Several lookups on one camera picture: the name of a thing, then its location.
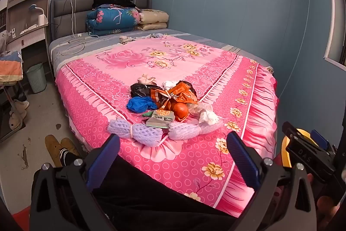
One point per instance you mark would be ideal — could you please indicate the folded beige floral quilt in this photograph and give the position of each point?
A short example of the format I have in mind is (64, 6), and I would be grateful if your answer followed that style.
(152, 17)

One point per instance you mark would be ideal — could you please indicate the person's black striped sock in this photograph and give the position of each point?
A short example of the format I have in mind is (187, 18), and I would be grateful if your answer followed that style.
(66, 155)

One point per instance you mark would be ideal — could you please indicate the orange tangerine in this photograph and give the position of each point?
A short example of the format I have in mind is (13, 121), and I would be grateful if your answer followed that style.
(180, 111)

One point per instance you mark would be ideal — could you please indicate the yellow round bin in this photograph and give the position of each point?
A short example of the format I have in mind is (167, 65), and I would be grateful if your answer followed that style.
(284, 149)

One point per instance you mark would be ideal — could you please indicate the white wall shelf unit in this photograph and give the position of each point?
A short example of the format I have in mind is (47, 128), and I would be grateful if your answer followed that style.
(29, 5)

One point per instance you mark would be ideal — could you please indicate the knotted blue plastic bag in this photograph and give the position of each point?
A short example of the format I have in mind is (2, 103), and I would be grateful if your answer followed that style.
(140, 105)

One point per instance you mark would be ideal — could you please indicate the grey striped bed sheet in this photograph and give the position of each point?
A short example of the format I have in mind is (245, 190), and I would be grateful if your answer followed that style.
(65, 49)

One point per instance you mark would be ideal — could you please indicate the black plastic bag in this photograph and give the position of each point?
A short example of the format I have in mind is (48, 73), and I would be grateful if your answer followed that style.
(140, 89)

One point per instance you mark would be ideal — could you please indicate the white remote control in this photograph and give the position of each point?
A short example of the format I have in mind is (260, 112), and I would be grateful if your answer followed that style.
(14, 33)

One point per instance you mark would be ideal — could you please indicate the white foam fruit net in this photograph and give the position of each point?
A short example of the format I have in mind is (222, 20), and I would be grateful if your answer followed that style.
(121, 129)

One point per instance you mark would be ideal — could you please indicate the orange snack wrapper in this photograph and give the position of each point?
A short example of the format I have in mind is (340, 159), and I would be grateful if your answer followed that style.
(179, 94)

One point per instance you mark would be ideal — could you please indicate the folded blue floral quilt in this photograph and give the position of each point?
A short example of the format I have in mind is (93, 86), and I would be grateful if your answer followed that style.
(110, 20)

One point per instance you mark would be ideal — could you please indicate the person's black trousers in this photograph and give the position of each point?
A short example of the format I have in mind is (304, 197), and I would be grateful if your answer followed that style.
(135, 193)

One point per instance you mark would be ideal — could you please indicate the white slipper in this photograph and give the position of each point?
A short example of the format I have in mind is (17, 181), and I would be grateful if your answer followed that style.
(17, 120)
(21, 105)

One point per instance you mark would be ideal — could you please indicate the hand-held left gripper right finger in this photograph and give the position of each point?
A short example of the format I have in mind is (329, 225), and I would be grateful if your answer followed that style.
(243, 160)

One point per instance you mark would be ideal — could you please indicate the green waste basket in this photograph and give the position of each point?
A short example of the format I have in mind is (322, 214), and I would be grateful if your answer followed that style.
(36, 79)

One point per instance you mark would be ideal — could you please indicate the window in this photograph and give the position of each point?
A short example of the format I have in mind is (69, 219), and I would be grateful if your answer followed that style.
(336, 25)

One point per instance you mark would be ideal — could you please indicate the white cloth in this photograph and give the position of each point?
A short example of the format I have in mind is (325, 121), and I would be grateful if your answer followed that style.
(28, 28)

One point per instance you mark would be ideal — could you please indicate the clear plastic bag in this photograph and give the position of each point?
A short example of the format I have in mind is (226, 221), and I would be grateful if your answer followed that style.
(216, 126)

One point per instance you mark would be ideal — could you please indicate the row of books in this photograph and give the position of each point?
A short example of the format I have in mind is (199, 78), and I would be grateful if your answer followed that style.
(2, 18)

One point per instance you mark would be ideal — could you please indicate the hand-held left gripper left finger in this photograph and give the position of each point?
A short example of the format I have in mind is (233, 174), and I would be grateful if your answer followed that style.
(104, 160)

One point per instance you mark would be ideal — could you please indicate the white desk lamp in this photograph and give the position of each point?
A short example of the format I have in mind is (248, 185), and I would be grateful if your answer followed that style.
(42, 19)

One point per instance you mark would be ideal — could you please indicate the dark metal rack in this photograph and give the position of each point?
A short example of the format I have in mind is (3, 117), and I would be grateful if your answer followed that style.
(10, 90)

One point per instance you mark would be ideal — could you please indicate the pink floral blanket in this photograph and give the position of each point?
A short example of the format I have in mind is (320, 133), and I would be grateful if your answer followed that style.
(121, 63)

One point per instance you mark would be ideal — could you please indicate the small printed carton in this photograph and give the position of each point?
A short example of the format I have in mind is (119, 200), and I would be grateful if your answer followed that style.
(160, 118)

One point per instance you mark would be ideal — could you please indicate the crumpled beige pink paper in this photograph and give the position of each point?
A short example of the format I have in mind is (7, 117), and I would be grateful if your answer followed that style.
(147, 79)

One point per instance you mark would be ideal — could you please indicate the white garment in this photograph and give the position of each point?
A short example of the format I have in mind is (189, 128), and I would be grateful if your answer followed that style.
(2, 43)

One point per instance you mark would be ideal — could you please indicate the person's right hand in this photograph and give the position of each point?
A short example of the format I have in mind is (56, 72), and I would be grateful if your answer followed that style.
(325, 205)

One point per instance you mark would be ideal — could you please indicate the grey upholstered headboard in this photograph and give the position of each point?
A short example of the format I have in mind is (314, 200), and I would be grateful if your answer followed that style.
(81, 11)

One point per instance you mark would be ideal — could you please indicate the brown slipper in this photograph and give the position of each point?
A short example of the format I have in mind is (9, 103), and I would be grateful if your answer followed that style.
(52, 149)
(69, 145)

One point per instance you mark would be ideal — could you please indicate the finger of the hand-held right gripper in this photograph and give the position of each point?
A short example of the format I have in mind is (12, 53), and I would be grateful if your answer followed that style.
(319, 139)
(289, 129)

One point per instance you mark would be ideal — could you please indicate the small beige cloth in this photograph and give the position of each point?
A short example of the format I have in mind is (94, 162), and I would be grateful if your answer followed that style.
(127, 39)

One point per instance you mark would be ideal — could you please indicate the orange and blue folded blanket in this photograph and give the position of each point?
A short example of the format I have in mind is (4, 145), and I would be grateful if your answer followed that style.
(10, 68)

